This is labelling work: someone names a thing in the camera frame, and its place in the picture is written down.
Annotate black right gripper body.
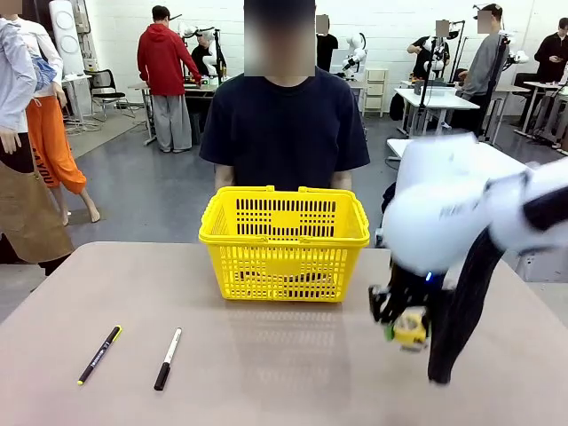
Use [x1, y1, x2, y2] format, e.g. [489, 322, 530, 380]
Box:
[388, 261, 445, 312]

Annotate yellow tape measure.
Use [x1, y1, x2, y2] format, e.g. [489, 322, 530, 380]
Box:
[392, 308, 432, 354]

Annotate person's right forearm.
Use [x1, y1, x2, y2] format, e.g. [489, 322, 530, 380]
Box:
[214, 162, 235, 190]

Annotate person's left forearm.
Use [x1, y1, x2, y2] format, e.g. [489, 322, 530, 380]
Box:
[330, 170, 354, 193]

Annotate yellow plastic shopping basket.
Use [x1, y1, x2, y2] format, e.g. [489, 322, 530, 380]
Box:
[198, 185, 371, 304]

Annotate person in black T-shirt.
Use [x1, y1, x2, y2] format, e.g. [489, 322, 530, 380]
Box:
[198, 0, 372, 193]

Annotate person in gray jacket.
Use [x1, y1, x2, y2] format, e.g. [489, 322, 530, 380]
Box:
[461, 4, 511, 134]

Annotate person in black short sleeves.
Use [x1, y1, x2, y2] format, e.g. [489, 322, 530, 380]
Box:
[406, 20, 452, 83]

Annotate person in black outfit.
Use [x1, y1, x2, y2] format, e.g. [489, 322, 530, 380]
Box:
[514, 17, 568, 107]

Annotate person in red hoodie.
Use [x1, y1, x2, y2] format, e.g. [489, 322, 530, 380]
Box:
[136, 4, 201, 154]

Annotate black backpack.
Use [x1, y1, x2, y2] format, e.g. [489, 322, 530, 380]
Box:
[380, 181, 398, 214]

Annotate white workbench table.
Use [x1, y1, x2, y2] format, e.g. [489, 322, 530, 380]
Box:
[393, 85, 481, 141]

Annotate white drawer cabinet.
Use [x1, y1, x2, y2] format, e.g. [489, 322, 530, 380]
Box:
[363, 67, 391, 118]

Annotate black thin stand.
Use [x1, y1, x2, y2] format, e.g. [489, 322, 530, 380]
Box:
[415, 37, 440, 139]

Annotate white marker with black cap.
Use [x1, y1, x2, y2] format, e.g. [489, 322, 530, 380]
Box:
[153, 327, 184, 392]

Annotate white robot at workbench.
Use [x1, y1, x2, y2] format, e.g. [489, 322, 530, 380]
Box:
[423, 37, 447, 75]

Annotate bystander in black top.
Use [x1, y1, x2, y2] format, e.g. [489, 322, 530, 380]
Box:
[315, 13, 339, 72]

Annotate black pen with yellow cap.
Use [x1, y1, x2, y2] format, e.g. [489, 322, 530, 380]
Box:
[76, 325, 123, 386]

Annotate white humanoid robot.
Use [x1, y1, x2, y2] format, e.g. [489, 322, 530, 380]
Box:
[194, 26, 228, 80]

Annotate gray background work table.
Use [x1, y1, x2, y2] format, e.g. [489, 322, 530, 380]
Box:
[127, 75, 235, 147]

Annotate black office chair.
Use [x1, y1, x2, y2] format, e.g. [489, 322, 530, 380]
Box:
[83, 68, 137, 123]

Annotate mannequin in orange pants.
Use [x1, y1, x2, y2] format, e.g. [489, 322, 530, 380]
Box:
[17, 17, 101, 226]

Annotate mannequin in brown apron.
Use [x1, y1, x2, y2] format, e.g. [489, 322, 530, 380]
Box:
[0, 4, 75, 277]

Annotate white tower appliance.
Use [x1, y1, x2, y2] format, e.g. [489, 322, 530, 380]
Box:
[48, 0, 86, 76]

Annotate black cable sleeve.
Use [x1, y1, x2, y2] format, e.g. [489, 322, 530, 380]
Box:
[426, 221, 507, 385]

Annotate black camera tripod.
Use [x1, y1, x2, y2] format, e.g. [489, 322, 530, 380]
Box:
[478, 33, 511, 143]

